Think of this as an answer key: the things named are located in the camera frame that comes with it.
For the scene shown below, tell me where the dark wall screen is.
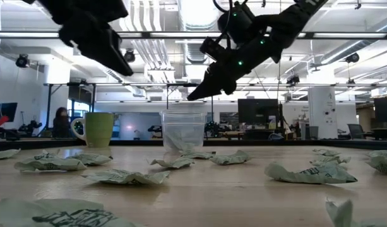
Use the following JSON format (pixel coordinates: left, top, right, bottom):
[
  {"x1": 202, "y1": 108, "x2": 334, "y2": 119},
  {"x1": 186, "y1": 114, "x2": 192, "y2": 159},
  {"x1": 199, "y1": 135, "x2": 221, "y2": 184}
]
[{"x1": 0, "y1": 102, "x2": 19, "y2": 124}]

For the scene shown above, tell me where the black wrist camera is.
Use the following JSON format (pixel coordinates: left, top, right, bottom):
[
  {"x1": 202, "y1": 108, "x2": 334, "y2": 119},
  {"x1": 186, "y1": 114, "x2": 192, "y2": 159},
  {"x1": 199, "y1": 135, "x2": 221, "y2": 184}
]
[
  {"x1": 85, "y1": 0, "x2": 130, "y2": 23},
  {"x1": 199, "y1": 37, "x2": 228, "y2": 62}
]

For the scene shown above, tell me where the black computer monitor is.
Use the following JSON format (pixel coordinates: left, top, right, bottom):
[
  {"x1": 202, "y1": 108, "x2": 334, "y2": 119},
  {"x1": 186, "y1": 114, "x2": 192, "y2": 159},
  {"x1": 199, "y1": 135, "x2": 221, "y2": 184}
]
[{"x1": 237, "y1": 98, "x2": 284, "y2": 126}]

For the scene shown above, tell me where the black ceiling spotlight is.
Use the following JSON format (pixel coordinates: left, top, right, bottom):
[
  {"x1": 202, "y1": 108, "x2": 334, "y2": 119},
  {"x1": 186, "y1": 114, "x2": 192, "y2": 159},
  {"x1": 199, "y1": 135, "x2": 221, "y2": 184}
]
[
  {"x1": 345, "y1": 52, "x2": 360, "y2": 64},
  {"x1": 15, "y1": 53, "x2": 32, "y2": 69},
  {"x1": 286, "y1": 74, "x2": 301, "y2": 86},
  {"x1": 122, "y1": 49, "x2": 136, "y2": 64}
]

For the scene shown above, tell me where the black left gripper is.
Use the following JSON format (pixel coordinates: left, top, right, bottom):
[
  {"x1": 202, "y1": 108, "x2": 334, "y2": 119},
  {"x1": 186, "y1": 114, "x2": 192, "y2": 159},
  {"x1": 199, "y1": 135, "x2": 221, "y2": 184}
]
[{"x1": 38, "y1": 0, "x2": 134, "y2": 77}]

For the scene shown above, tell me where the black monitor back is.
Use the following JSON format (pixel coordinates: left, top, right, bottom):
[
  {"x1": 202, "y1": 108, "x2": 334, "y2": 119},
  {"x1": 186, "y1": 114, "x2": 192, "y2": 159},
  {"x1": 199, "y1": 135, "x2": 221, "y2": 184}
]
[{"x1": 373, "y1": 96, "x2": 387, "y2": 124}]

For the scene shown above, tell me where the black metal table frame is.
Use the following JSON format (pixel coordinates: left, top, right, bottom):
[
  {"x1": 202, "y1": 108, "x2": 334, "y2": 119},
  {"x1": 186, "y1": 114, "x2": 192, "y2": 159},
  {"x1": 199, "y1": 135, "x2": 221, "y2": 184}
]
[{"x1": 0, "y1": 137, "x2": 387, "y2": 153}]

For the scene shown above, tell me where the black background workstation frame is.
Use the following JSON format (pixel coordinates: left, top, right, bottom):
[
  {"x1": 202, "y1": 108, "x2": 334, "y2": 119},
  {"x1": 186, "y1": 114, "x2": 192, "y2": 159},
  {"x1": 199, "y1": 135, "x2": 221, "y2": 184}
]
[{"x1": 43, "y1": 81, "x2": 97, "y2": 137}]

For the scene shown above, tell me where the grey office chair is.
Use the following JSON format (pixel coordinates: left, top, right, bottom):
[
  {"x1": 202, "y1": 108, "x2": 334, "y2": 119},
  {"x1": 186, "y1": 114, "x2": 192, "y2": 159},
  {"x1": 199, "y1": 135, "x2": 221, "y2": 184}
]
[{"x1": 347, "y1": 123, "x2": 367, "y2": 140}]

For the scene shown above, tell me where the white building column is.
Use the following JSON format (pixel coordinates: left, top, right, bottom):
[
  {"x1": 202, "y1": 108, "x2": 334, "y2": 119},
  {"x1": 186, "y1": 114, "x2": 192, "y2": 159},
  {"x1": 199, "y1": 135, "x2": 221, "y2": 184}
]
[{"x1": 307, "y1": 85, "x2": 338, "y2": 140}]

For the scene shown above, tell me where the green white stevia packet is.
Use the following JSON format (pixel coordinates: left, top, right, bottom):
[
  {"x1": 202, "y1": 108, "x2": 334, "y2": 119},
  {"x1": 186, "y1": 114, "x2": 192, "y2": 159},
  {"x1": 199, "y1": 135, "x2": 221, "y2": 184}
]
[
  {"x1": 13, "y1": 153, "x2": 88, "y2": 173},
  {"x1": 179, "y1": 150, "x2": 217, "y2": 160},
  {"x1": 0, "y1": 148, "x2": 21, "y2": 161},
  {"x1": 309, "y1": 155, "x2": 352, "y2": 168},
  {"x1": 324, "y1": 197, "x2": 387, "y2": 227},
  {"x1": 147, "y1": 156, "x2": 196, "y2": 169},
  {"x1": 312, "y1": 148, "x2": 342, "y2": 158},
  {"x1": 66, "y1": 152, "x2": 114, "y2": 166},
  {"x1": 209, "y1": 149, "x2": 253, "y2": 166},
  {"x1": 80, "y1": 168, "x2": 171, "y2": 185},
  {"x1": 366, "y1": 149, "x2": 387, "y2": 158},
  {"x1": 364, "y1": 155, "x2": 387, "y2": 175},
  {"x1": 264, "y1": 161, "x2": 359, "y2": 185},
  {"x1": 166, "y1": 131, "x2": 197, "y2": 152},
  {"x1": 0, "y1": 197, "x2": 143, "y2": 227}
]

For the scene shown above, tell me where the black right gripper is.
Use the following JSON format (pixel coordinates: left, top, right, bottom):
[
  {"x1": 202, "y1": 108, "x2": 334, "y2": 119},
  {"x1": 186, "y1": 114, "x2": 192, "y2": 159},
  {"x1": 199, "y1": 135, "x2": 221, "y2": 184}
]
[{"x1": 187, "y1": 34, "x2": 282, "y2": 101}]

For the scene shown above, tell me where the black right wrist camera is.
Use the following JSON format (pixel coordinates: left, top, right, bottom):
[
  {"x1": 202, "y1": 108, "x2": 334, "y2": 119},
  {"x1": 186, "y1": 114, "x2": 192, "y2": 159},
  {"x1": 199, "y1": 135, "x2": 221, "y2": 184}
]
[{"x1": 199, "y1": 37, "x2": 228, "y2": 62}]

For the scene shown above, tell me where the person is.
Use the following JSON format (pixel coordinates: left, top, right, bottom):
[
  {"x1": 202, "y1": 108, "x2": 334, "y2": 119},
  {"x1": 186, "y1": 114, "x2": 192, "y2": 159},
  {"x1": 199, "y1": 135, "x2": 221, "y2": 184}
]
[{"x1": 52, "y1": 106, "x2": 71, "y2": 139}]

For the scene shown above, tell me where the silver ventilation duct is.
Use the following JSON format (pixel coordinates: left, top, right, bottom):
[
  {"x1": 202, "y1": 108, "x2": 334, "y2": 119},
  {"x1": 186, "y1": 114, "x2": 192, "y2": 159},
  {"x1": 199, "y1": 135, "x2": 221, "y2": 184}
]
[{"x1": 176, "y1": 0, "x2": 222, "y2": 64}]

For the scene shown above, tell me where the green ceramic mug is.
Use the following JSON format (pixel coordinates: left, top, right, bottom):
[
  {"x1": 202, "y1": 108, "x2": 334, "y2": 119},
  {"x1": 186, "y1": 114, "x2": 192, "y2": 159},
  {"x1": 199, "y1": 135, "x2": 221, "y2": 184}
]
[{"x1": 69, "y1": 112, "x2": 115, "y2": 148}]

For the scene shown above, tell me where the clear plastic cup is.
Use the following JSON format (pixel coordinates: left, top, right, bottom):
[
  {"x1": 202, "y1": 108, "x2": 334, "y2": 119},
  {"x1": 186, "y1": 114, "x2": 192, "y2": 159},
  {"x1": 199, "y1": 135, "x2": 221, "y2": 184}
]
[{"x1": 160, "y1": 109, "x2": 207, "y2": 154}]

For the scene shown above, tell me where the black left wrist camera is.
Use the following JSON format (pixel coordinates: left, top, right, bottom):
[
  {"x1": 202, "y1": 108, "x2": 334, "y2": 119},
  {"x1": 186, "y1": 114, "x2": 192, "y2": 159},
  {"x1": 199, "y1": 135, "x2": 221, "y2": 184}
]
[{"x1": 85, "y1": 0, "x2": 130, "y2": 23}]

